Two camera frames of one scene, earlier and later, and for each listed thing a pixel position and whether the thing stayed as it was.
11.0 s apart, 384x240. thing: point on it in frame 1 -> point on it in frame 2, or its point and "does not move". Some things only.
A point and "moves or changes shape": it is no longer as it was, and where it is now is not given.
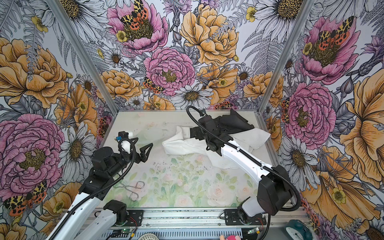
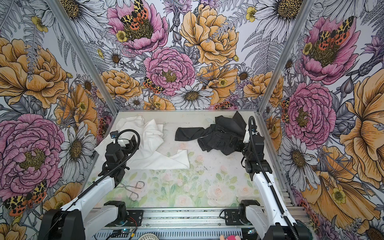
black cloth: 234,123 moves or changes shape
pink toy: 230,237 does not move
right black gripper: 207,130 -> 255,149
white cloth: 179,139 -> 149,156
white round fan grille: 148,236 does not move
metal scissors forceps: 133,196 does not move
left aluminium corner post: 84,57 does not move
